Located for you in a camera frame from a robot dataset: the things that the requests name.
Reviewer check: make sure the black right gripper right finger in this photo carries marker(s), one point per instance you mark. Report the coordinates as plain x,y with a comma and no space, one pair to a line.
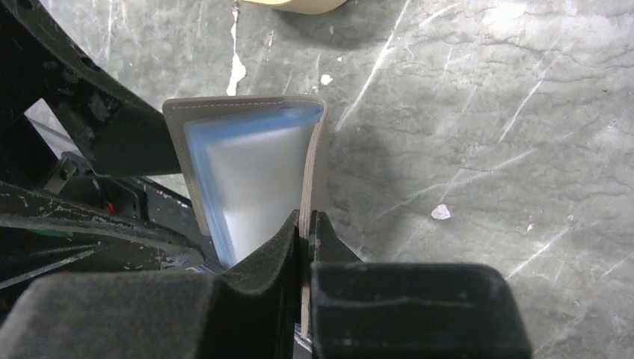
408,310

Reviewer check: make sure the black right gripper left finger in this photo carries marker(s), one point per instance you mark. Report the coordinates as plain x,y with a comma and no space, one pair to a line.
248,311

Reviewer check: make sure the gold oval tray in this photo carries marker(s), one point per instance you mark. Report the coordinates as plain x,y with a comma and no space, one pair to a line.
306,7

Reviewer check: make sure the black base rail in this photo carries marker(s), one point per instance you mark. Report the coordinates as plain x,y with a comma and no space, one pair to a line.
78,155

